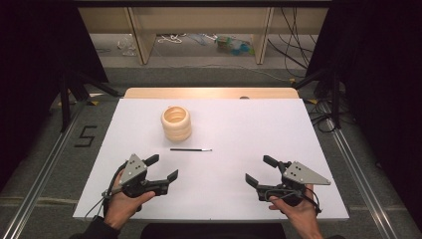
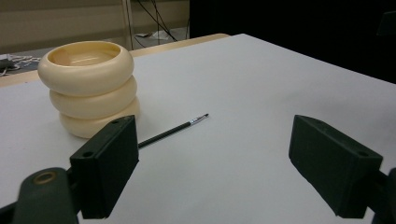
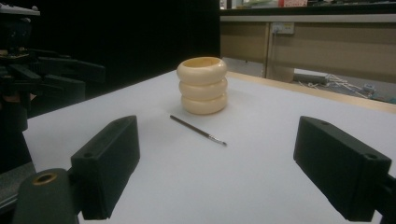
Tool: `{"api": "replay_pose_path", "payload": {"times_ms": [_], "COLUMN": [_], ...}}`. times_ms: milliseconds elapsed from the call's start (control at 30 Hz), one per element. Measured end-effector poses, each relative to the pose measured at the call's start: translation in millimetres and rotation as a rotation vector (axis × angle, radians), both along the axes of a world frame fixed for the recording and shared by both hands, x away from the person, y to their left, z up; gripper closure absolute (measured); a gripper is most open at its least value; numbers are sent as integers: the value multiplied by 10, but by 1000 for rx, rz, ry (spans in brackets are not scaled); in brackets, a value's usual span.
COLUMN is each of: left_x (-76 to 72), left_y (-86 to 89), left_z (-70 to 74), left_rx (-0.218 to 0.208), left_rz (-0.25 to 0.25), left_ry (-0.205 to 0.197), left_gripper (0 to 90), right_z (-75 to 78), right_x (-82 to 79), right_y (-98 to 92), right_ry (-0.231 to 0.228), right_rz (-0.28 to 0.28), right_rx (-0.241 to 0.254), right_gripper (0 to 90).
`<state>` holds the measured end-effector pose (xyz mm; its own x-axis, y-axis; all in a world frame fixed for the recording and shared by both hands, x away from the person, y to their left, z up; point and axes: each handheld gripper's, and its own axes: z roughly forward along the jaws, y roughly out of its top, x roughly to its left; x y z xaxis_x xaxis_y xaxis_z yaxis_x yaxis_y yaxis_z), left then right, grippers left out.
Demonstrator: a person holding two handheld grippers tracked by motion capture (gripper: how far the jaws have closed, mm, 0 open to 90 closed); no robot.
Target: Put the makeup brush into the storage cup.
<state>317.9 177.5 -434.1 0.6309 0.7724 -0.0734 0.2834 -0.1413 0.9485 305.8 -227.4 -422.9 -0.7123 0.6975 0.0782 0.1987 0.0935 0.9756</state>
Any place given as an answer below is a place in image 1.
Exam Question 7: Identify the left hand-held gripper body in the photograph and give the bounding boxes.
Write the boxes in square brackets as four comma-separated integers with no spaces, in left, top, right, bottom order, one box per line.
[118,152,169,199]

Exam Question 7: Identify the hanging black cables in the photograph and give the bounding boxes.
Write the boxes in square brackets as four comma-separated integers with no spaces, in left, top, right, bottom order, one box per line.
[266,6,317,80]

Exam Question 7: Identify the white rope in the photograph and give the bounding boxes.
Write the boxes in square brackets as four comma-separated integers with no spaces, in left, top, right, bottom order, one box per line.
[156,33,188,45]

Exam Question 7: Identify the black floor cables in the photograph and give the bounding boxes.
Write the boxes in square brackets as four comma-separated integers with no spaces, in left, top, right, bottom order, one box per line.
[306,99,336,134]

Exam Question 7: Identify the left hand-held gripper cable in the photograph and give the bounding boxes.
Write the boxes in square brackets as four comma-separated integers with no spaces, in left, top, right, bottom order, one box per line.
[84,160,129,221]

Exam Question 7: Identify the clear plastic wrap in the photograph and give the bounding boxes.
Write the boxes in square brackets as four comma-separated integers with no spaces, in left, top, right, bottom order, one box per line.
[116,35,137,58]

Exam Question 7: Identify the black curtain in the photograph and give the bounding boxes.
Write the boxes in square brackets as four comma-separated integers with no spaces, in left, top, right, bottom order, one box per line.
[304,0,422,230]
[0,0,109,192]

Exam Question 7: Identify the wooden table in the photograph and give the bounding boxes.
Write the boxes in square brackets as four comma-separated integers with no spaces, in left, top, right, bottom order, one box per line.
[123,87,301,100]

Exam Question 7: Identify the person's left hand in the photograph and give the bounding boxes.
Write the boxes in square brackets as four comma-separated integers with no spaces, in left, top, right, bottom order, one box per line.
[104,168,156,231]

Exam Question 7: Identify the person's dark lap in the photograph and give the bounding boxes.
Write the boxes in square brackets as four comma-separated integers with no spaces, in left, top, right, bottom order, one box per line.
[139,222,287,239]

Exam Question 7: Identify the person's right hand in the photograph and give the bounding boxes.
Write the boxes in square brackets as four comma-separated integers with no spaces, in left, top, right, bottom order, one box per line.
[268,183,321,233]

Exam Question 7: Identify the black tripod stand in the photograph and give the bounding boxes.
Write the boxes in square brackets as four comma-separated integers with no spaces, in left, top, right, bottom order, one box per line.
[291,68,343,130]
[59,70,121,133]

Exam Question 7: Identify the white table cover board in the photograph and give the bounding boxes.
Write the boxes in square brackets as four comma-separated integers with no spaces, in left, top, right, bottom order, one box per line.
[72,98,350,222]

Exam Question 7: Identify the right hand-held gripper cable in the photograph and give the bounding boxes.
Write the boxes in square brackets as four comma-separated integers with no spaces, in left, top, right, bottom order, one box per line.
[264,187,323,215]

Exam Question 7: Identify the thin black pen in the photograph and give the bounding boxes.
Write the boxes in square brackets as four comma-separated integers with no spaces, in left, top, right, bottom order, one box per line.
[169,147,213,153]

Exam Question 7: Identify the hand-held gripper cable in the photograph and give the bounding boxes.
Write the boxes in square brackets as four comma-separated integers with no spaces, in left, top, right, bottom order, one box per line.
[264,187,323,215]
[84,160,129,221]

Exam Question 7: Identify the metal floor rail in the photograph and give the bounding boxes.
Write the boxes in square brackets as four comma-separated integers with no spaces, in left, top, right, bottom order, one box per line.
[317,100,400,239]
[0,99,88,239]

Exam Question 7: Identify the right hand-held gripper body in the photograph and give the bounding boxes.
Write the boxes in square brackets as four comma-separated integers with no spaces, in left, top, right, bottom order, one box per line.
[256,160,332,207]

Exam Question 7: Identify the light wooden shelf unit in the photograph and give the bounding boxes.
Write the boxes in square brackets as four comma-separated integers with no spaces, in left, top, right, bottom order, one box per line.
[77,6,330,66]

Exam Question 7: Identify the ringed wooden pen holder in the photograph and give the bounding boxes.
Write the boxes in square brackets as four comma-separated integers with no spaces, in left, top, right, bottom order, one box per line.
[160,105,193,143]

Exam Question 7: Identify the bag of plastic bottles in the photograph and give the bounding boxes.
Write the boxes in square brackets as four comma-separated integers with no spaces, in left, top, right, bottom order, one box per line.
[214,35,256,57]

